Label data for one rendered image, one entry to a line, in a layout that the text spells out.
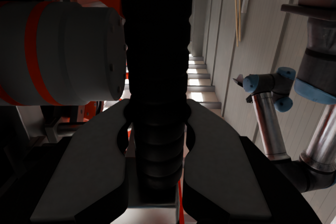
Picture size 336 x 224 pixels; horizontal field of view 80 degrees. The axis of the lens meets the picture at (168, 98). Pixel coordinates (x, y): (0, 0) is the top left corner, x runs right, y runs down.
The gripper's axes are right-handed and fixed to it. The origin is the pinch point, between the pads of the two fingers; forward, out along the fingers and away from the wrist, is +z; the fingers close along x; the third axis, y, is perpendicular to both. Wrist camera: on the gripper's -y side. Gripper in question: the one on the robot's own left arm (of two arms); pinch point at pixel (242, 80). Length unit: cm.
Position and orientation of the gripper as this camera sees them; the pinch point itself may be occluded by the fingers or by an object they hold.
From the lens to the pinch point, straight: 129.2
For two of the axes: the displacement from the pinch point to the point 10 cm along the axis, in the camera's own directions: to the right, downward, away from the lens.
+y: 1.4, -8.9, -4.4
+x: -9.7, -0.3, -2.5
